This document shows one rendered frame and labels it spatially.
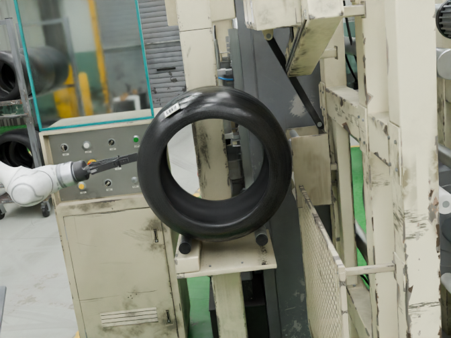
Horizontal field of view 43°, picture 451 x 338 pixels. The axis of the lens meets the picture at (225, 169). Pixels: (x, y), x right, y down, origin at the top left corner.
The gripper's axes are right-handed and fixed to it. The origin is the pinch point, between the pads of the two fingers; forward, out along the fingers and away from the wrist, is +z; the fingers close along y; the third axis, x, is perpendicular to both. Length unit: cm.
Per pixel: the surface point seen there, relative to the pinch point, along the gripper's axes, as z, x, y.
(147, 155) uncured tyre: 9.1, -1.4, -11.1
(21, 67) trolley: -144, -46, 332
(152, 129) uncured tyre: 12.9, -9.7, -8.7
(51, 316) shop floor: -105, 109, 124
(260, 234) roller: 40, 37, -11
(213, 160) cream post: 27.8, 14.4, 25.3
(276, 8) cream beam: 61, -38, -37
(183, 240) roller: 12.2, 32.7, -8.8
